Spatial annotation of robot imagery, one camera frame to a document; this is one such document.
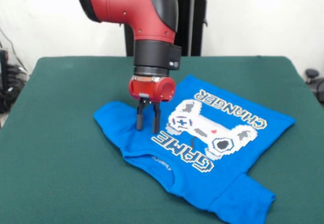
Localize black cable clutter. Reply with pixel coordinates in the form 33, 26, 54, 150
0, 64, 29, 114

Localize dark green table cloth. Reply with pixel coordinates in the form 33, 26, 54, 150
0, 56, 324, 224

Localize black box with red mark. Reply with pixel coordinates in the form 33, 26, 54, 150
0, 49, 10, 93

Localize blue shirt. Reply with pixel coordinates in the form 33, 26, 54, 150
93, 74, 297, 224

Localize grey office chair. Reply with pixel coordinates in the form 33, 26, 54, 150
305, 68, 324, 105

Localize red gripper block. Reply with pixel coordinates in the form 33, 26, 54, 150
128, 76, 177, 135

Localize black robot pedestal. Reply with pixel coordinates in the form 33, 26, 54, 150
124, 0, 220, 57

